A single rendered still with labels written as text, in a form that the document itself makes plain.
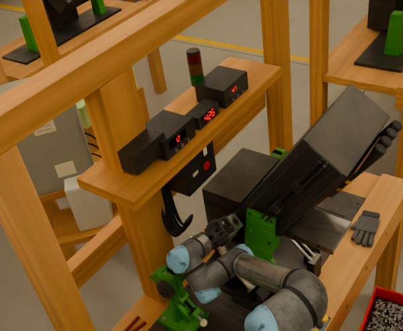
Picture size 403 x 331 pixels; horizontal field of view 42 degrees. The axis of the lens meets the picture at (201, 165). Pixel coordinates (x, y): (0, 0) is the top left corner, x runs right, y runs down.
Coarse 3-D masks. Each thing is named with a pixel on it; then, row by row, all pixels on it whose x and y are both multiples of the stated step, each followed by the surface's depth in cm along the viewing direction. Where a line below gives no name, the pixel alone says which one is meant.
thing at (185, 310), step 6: (156, 270) 186; (162, 270) 184; (150, 276) 186; (156, 276) 183; (156, 282) 186; (186, 294) 186; (174, 300) 187; (180, 300) 184; (186, 300) 187; (180, 306) 187; (186, 306) 188; (192, 306) 189; (186, 312) 187; (192, 312) 186; (198, 312) 187; (186, 318) 188; (192, 318) 187
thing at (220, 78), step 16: (208, 80) 191; (224, 80) 189; (240, 80) 190; (208, 96) 189; (224, 96) 184; (160, 112) 177; (160, 128) 170; (176, 128) 168; (192, 128) 174; (160, 144) 164; (176, 144) 169
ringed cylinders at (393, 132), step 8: (392, 128) 170; (400, 128) 170; (384, 136) 165; (392, 136) 167; (376, 144) 162; (384, 144) 164; (376, 152) 162; (384, 152) 161; (368, 160) 165; (376, 160) 165; (360, 168) 169; (352, 176) 173; (344, 184) 177; (336, 192) 182
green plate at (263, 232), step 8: (248, 208) 184; (248, 216) 185; (256, 216) 183; (248, 224) 186; (256, 224) 184; (264, 224) 182; (272, 224) 180; (248, 232) 188; (256, 232) 185; (264, 232) 183; (272, 232) 181; (248, 240) 189; (256, 240) 187; (264, 240) 184; (272, 240) 182; (256, 248) 188; (264, 248) 186; (272, 248) 184; (256, 256) 189; (264, 256) 187; (272, 256) 186
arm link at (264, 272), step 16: (224, 256) 163; (240, 256) 158; (240, 272) 155; (256, 272) 147; (272, 272) 142; (288, 272) 136; (304, 272) 133; (272, 288) 141; (304, 288) 125; (320, 288) 127; (320, 304) 124; (320, 320) 125
